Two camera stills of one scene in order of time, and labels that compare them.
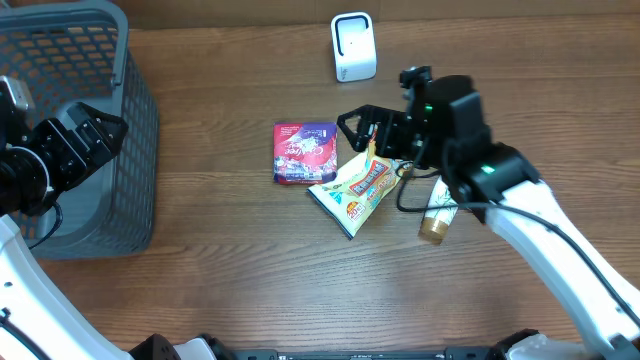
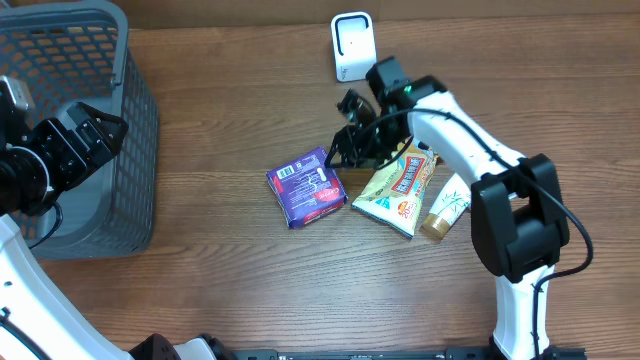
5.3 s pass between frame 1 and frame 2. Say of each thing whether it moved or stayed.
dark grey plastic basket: stayed
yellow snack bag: moved
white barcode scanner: stayed
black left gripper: stayed
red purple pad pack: moved
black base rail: stayed
